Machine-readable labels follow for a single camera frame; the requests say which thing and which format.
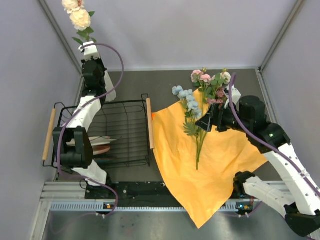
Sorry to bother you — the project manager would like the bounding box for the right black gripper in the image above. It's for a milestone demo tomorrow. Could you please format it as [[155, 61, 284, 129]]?
[[195, 102, 252, 134]]

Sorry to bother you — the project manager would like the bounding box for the mauve rose stem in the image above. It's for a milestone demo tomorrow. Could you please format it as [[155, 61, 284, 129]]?
[[207, 87, 227, 105]]

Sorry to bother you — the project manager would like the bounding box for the orange paper flower bouquet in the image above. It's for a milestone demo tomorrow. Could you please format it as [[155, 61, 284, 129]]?
[[152, 102, 267, 228]]

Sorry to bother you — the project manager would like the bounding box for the cream rose stem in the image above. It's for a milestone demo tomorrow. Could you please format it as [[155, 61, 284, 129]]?
[[61, 0, 97, 46], [209, 68, 231, 97]]

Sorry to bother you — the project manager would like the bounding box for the pink rose stem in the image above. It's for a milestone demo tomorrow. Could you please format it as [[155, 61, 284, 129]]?
[[191, 68, 212, 170]]

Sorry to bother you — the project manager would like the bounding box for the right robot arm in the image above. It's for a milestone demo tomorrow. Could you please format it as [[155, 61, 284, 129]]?
[[196, 95, 320, 237]]

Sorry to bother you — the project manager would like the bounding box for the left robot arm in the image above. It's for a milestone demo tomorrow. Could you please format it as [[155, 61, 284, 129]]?
[[52, 57, 114, 199]]

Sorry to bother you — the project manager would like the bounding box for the white ribbed ceramic vase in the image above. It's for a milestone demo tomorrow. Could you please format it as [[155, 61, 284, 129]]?
[[104, 70, 117, 102]]

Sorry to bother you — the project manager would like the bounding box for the blue flower stem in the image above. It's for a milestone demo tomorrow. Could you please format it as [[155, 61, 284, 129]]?
[[172, 85, 207, 170]]

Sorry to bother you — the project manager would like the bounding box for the pink rimmed plate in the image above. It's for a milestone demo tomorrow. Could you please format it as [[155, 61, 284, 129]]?
[[92, 145, 111, 156]]

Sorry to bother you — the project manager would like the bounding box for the white plate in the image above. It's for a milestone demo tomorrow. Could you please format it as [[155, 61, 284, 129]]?
[[69, 135, 123, 146]]

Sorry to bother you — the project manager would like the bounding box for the blue plate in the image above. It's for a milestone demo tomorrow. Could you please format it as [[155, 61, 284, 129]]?
[[94, 156, 118, 164]]

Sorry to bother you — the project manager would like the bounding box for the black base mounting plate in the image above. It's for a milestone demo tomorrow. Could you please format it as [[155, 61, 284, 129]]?
[[84, 181, 238, 207]]

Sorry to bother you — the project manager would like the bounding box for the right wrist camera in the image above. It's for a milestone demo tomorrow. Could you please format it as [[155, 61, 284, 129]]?
[[224, 85, 242, 109]]

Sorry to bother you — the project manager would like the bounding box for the black wire dish rack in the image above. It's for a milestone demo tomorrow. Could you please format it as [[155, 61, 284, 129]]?
[[48, 94, 152, 174]]

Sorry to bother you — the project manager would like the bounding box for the grey cable duct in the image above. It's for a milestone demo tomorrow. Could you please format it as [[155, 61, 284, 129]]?
[[50, 201, 254, 213]]

